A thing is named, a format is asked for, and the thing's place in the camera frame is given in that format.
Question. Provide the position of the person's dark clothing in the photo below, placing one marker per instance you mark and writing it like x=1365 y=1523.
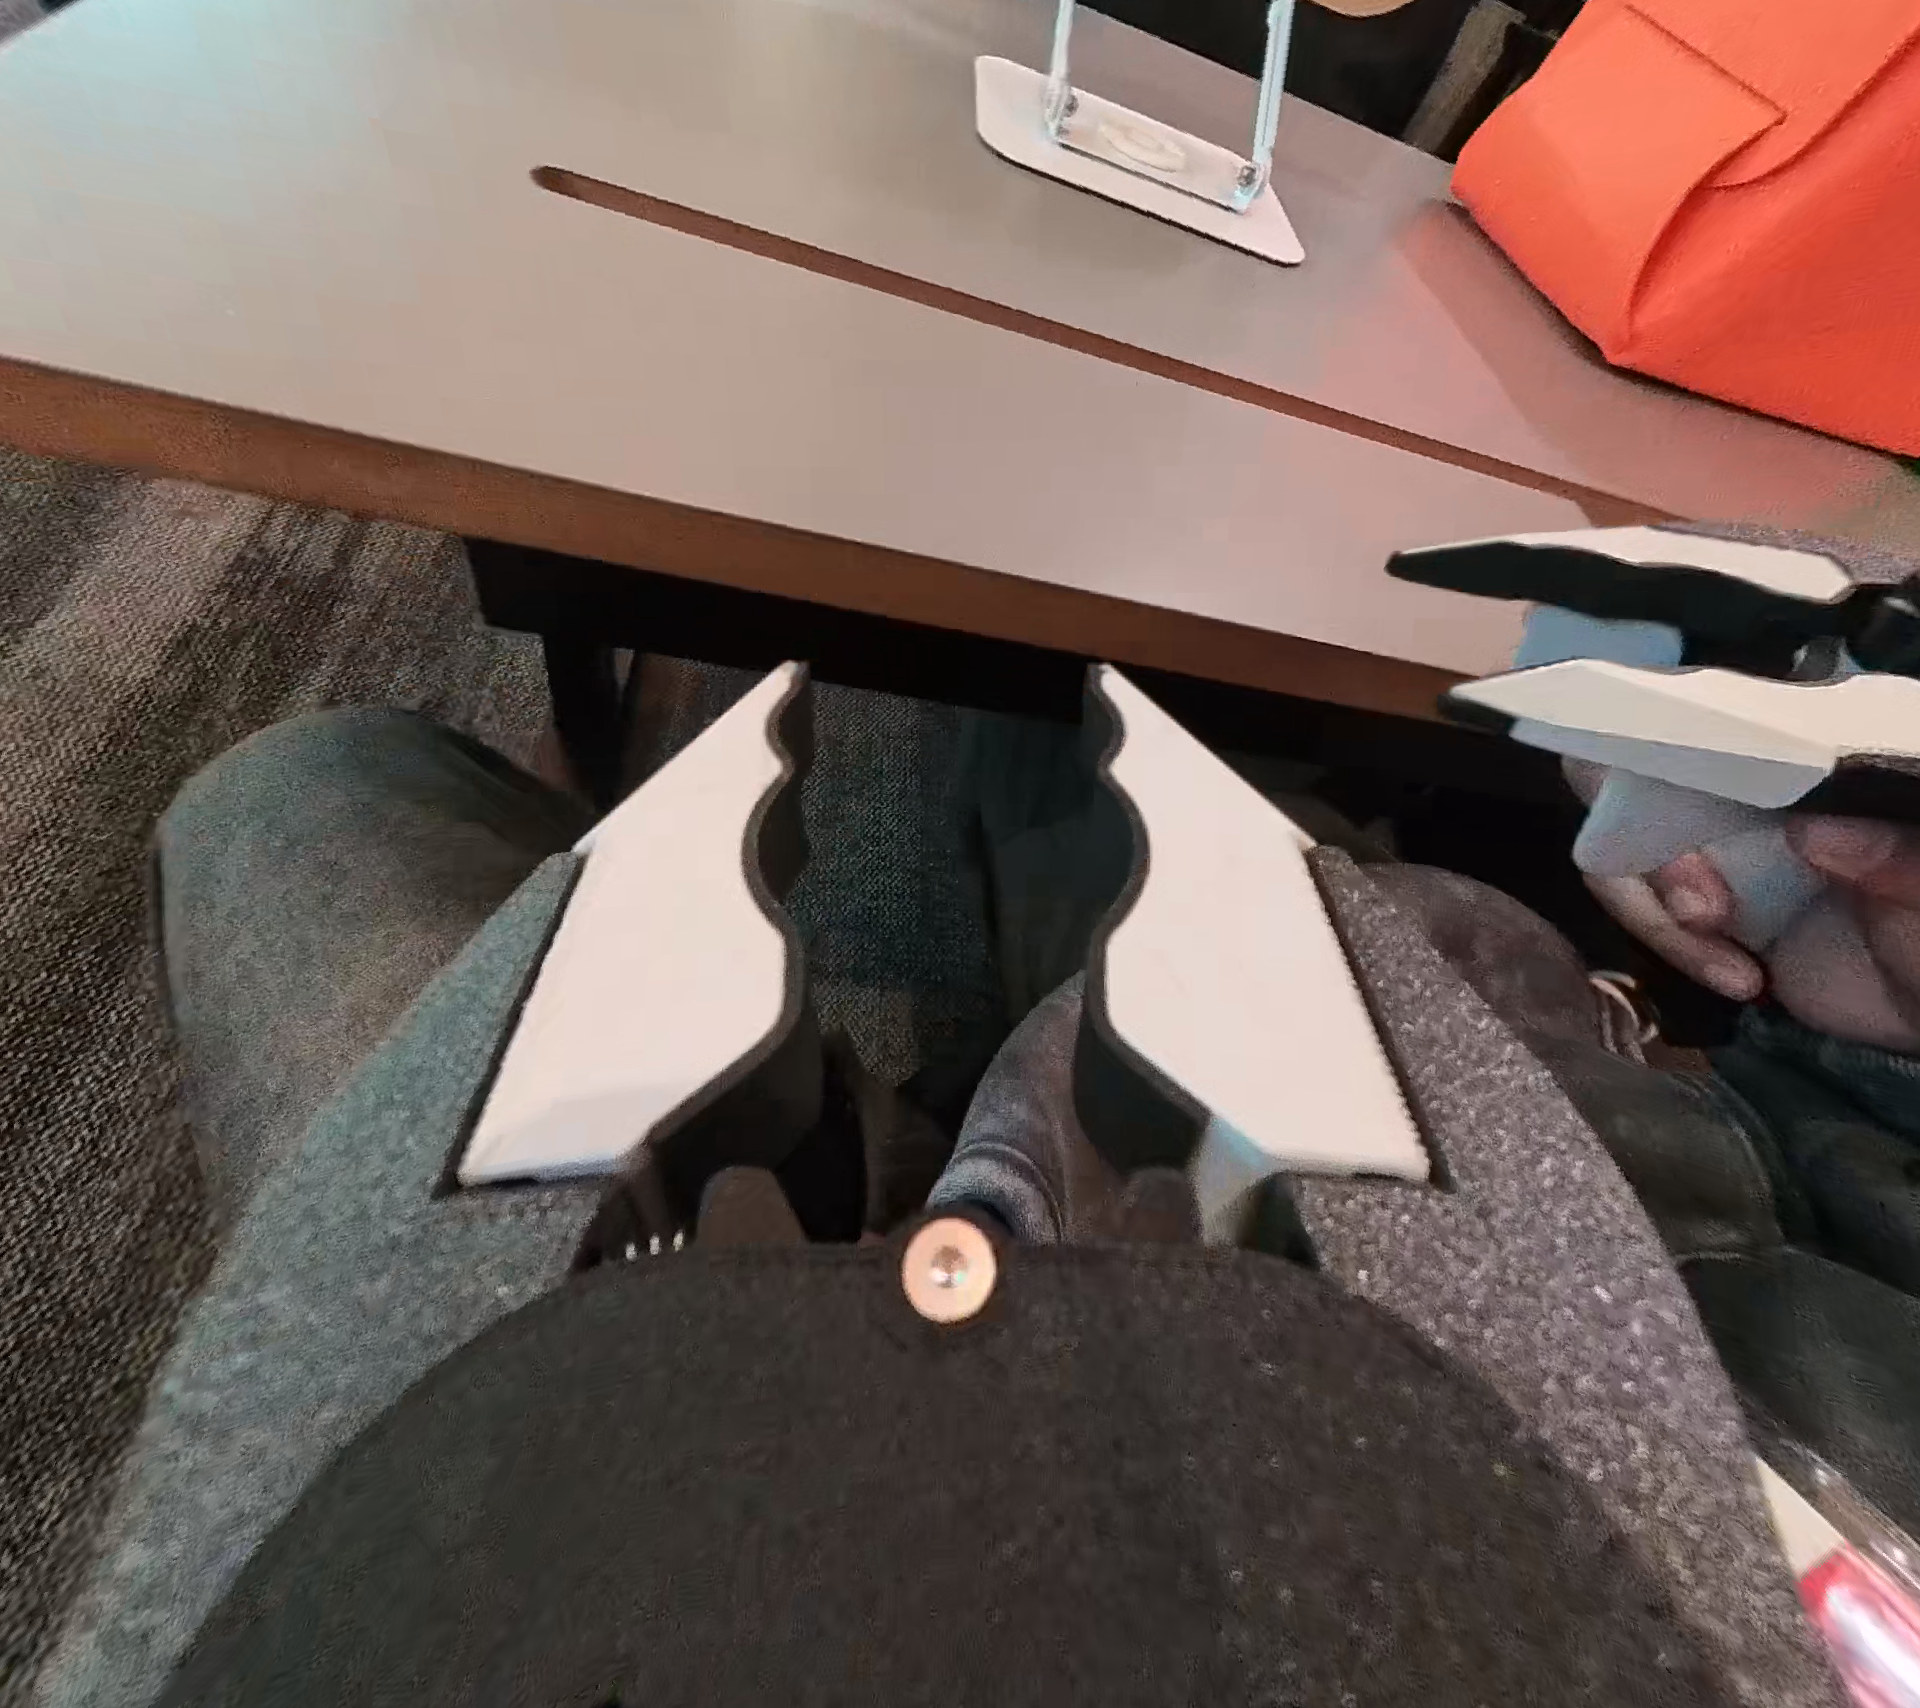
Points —
x=329 y=867

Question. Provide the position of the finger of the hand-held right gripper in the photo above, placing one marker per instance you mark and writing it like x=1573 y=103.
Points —
x=1724 y=563
x=1679 y=711

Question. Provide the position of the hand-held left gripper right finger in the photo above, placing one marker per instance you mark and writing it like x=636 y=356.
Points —
x=1260 y=986

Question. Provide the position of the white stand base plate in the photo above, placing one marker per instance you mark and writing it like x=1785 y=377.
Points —
x=1169 y=185

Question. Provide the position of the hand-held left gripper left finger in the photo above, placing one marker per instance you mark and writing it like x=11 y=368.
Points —
x=630 y=986

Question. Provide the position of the person's right hand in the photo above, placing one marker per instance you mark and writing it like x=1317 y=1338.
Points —
x=1861 y=942

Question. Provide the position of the orange box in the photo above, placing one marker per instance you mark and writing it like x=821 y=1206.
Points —
x=1769 y=161

